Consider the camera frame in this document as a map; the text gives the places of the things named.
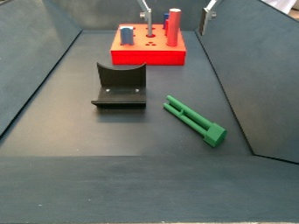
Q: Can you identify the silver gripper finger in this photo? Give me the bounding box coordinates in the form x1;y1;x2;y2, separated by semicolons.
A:
136;0;153;37
200;0;217;35

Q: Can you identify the green three prong object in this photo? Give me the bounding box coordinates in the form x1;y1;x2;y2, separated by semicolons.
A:
162;95;226;147

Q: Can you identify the red peg board block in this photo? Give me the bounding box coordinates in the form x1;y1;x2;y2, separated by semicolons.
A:
109;24;186;66

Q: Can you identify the black curved fixture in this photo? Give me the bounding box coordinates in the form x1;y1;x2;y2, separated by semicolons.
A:
90;64;146;107

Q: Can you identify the dark blue rounded peg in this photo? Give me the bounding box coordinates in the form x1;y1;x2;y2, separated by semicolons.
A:
162;12;169;29

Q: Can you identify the tall red hexagonal peg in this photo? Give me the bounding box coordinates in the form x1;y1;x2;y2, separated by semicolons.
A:
166;8;181;46

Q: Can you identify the light blue notched peg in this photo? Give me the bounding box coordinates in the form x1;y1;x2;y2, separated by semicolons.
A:
120;26;133;46

